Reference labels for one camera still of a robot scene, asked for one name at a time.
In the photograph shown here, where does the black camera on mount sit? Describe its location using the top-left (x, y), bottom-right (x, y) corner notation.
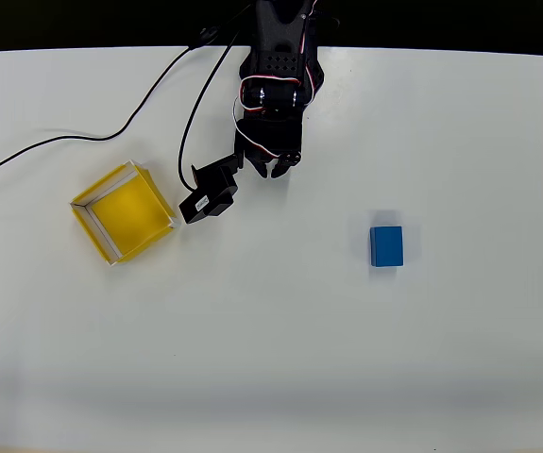
top-left (178, 155), bottom-right (241, 226)

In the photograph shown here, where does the blue cube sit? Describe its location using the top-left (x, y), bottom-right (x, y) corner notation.
top-left (368, 225), bottom-right (405, 269)

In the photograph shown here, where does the black camera cable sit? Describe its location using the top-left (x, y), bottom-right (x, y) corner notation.
top-left (0, 25), bottom-right (243, 194)

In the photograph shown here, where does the yellow open cardboard box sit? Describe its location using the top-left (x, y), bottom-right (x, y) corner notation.
top-left (68, 159), bottom-right (180, 266)

